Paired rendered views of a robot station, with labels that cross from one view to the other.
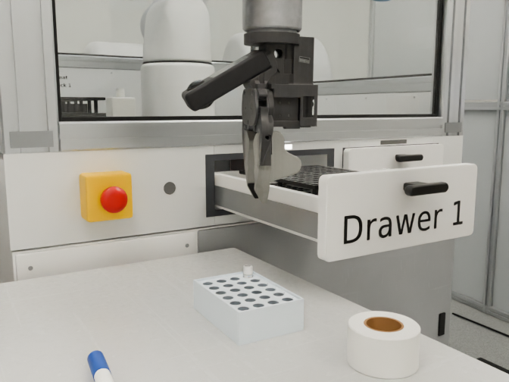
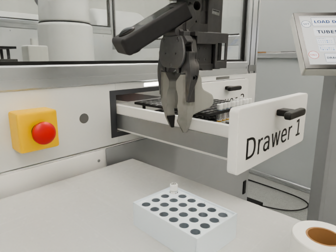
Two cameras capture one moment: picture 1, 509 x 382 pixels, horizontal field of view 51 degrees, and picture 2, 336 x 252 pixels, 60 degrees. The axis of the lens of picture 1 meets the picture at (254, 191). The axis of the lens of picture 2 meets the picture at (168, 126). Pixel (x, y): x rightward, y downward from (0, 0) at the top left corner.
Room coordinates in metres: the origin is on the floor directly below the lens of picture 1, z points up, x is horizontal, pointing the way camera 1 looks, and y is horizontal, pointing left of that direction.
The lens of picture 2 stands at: (0.25, 0.13, 1.00)
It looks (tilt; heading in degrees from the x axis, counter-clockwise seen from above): 13 degrees down; 345
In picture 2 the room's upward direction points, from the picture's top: straight up
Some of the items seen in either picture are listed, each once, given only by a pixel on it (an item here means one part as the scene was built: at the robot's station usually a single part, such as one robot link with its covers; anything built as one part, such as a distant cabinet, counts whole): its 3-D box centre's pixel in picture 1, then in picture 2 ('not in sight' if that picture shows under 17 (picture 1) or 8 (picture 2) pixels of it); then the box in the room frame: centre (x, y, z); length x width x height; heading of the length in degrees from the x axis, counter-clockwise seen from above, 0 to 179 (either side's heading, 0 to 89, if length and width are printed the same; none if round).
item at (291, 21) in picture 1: (271, 18); not in sight; (0.69, -0.02, 1.12); 0.08 x 0.08 x 0.05
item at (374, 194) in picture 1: (404, 208); (273, 127); (0.72, -0.21, 0.87); 0.29 x 0.02 x 0.11; 121
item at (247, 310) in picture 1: (245, 303); (183, 219); (0.60, 0.01, 0.78); 0.12 x 0.08 x 0.04; 29
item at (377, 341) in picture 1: (382, 342); (321, 251); (0.49, -0.13, 0.78); 0.07 x 0.07 x 0.04
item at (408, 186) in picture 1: (420, 187); (288, 112); (0.70, -0.22, 0.91); 0.07 x 0.04 x 0.01; 121
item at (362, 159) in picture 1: (395, 170); (224, 96); (1.16, -0.31, 0.87); 0.29 x 0.02 x 0.11; 121
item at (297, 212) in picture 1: (312, 194); (189, 117); (0.90, -0.10, 0.86); 0.40 x 0.26 x 0.06; 31
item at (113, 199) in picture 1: (113, 198); (42, 132); (0.79, 0.21, 0.88); 0.04 x 0.03 x 0.04; 121
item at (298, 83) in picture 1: (276, 83); (191, 32); (0.69, -0.03, 1.04); 0.09 x 0.08 x 0.12; 105
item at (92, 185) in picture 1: (107, 195); (35, 129); (0.81, 0.23, 0.88); 0.07 x 0.05 x 0.07; 121
